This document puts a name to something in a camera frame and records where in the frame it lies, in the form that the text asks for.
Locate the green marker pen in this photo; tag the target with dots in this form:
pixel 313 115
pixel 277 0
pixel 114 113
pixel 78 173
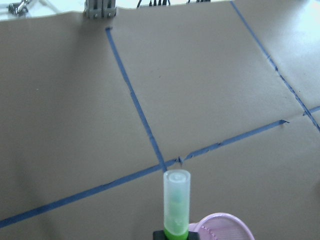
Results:
pixel 176 203

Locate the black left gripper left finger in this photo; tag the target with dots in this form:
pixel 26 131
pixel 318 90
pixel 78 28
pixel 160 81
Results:
pixel 158 235

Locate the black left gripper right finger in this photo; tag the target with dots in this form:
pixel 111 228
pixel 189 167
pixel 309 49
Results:
pixel 193 236

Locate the pink mesh pen holder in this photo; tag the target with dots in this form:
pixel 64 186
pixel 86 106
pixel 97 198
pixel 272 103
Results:
pixel 221 226

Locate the aluminium frame post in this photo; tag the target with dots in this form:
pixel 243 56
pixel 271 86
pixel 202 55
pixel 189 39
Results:
pixel 100 9

